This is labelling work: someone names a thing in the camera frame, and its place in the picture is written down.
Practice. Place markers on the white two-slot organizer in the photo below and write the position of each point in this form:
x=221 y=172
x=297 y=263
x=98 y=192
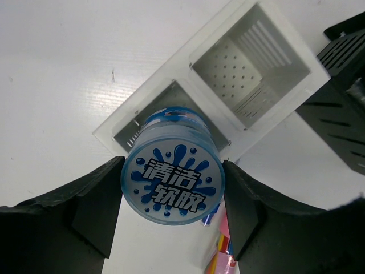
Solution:
x=244 y=72

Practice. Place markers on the black two-slot organizer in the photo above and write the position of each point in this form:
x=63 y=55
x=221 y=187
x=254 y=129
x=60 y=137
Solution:
x=336 y=111

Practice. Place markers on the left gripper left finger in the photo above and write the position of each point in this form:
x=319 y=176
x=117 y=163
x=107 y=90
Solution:
x=67 y=230

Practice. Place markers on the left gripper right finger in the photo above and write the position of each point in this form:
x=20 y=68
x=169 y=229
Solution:
x=273 y=233

